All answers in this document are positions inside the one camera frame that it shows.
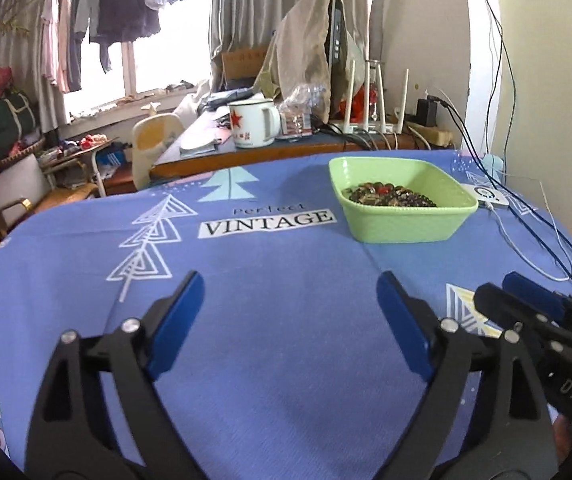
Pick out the small white device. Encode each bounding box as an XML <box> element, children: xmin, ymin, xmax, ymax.
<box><xmin>460</xmin><ymin>183</ymin><xmax>512</xmax><ymax>211</ymax></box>

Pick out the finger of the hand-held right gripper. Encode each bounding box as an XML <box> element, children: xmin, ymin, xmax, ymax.
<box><xmin>502</xmin><ymin>271</ymin><xmax>572</xmax><ymax>346</ymax></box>
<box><xmin>474</xmin><ymin>282</ymin><xmax>572</xmax><ymax>361</ymax></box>

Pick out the grey curtain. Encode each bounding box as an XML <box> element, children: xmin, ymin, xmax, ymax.
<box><xmin>0</xmin><ymin>0</ymin><xmax>72</xmax><ymax>128</ymax></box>
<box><xmin>210</xmin><ymin>0</ymin><xmax>381</xmax><ymax>81</ymax></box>

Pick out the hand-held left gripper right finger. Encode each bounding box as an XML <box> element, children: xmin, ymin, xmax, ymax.
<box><xmin>376</xmin><ymin>271</ymin><xmax>559</xmax><ymax>480</ymax></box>

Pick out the red packet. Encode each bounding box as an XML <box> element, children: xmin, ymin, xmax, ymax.
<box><xmin>340</xmin><ymin>85</ymin><xmax>384</xmax><ymax>123</ymax></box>

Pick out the light blue small object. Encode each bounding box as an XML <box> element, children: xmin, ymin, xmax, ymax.
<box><xmin>482</xmin><ymin>154</ymin><xmax>506</xmax><ymax>183</ymax></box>

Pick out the white enamel mug red star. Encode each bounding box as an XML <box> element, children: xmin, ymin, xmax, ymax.
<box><xmin>227</xmin><ymin>98</ymin><xmax>281</xmax><ymax>149</ymax></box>

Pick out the blue striped shoe box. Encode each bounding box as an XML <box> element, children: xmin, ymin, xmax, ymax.
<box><xmin>97</xmin><ymin>149</ymin><xmax>128</xmax><ymax>170</ymax></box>

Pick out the cluttered side table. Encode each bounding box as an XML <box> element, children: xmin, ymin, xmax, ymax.
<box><xmin>36</xmin><ymin>132</ymin><xmax>127</xmax><ymax>198</ymax></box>

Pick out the clear plastic bag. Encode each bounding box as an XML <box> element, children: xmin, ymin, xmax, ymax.
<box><xmin>278</xmin><ymin>82</ymin><xmax>329</xmax><ymax>141</ymax></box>

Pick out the beige power strip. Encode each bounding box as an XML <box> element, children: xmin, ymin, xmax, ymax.
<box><xmin>406</xmin><ymin>122</ymin><xmax>454</xmax><ymax>147</ymax></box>

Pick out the black power adapter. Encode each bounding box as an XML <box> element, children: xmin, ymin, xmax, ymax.
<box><xmin>416</xmin><ymin>95</ymin><xmax>439</xmax><ymax>127</ymax></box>

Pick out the row of hanging clothes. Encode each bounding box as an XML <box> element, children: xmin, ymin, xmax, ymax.
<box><xmin>41</xmin><ymin>0</ymin><xmax>191</xmax><ymax>93</ymax></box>

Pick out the green duffel bag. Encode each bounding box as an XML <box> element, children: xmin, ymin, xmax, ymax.
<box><xmin>0</xmin><ymin>91</ymin><xmax>39</xmax><ymax>163</ymax></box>

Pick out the beige cloth cover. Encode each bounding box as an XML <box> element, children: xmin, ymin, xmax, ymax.
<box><xmin>256</xmin><ymin>0</ymin><xmax>341</xmax><ymax>116</ymax></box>

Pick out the black cable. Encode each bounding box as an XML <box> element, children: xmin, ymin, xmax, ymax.
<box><xmin>430</xmin><ymin>0</ymin><xmax>572</xmax><ymax>311</ymax></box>

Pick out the white case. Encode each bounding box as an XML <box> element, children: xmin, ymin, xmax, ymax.
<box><xmin>0</xmin><ymin>154</ymin><xmax>52</xmax><ymax>231</ymax></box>

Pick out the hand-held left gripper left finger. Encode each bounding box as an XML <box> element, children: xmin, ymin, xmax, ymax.
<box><xmin>25</xmin><ymin>270</ymin><xmax>205</xmax><ymax>480</ymax></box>

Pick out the blue printed tablecloth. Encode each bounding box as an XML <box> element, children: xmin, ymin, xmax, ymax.
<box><xmin>0</xmin><ymin>149</ymin><xmax>572</xmax><ymax>480</ymax></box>

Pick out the window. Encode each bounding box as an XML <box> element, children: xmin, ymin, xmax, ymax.
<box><xmin>61</xmin><ymin>0</ymin><xmax>217</xmax><ymax>126</ymax></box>

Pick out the cream chair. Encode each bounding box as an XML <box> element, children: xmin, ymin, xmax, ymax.
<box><xmin>132</xmin><ymin>113</ymin><xmax>184</xmax><ymax>191</ymax></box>

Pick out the green plastic basket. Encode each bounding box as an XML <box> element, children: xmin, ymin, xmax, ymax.
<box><xmin>328</xmin><ymin>156</ymin><xmax>480</xmax><ymax>244</ymax></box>

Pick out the white router with antennas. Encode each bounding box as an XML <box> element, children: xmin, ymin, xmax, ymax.
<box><xmin>327</xmin><ymin>59</ymin><xmax>411</xmax><ymax>135</ymax></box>

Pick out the pile of dark bead bracelets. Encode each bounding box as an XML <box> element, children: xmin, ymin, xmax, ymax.
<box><xmin>342</xmin><ymin>180</ymin><xmax>439</xmax><ymax>209</ymax></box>

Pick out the cardboard box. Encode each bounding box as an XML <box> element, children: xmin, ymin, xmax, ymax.
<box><xmin>222</xmin><ymin>47</ymin><xmax>271</xmax><ymax>93</ymax></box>

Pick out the white paper stack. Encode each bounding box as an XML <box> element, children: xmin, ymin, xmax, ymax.
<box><xmin>180</xmin><ymin>130</ymin><xmax>223</xmax><ymax>155</ymax></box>

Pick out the white cable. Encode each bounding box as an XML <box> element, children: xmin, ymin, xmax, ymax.
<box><xmin>486</xmin><ymin>180</ymin><xmax>572</xmax><ymax>283</ymax></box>

